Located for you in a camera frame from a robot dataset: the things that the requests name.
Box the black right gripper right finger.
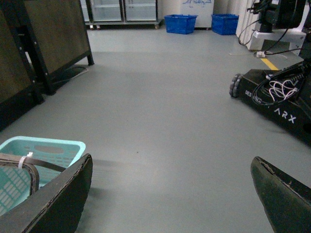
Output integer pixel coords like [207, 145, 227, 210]
[250, 156, 311, 233]

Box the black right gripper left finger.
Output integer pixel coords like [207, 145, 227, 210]
[0, 153, 93, 233]

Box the light teal plastic basket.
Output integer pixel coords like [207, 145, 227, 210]
[0, 136, 86, 215]

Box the white zip tie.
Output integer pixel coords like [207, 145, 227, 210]
[18, 151, 33, 169]

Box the white power strip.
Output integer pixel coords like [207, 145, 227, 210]
[254, 51, 266, 59]

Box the dark wooden display stand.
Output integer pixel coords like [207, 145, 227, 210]
[0, 0, 94, 129]

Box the blue plastic crate right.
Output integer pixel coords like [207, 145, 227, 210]
[211, 14, 239, 35]

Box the blue plastic crate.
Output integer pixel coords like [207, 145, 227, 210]
[164, 15, 197, 34]
[211, 14, 239, 35]

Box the glass door refrigerator cabinet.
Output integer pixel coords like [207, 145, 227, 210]
[80, 0, 164, 30]

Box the blue plastic crate left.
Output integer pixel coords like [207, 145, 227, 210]
[164, 15, 197, 34]

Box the white cable bundle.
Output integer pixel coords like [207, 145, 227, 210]
[268, 80, 299, 102]

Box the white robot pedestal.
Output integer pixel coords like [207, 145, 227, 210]
[236, 0, 310, 54]

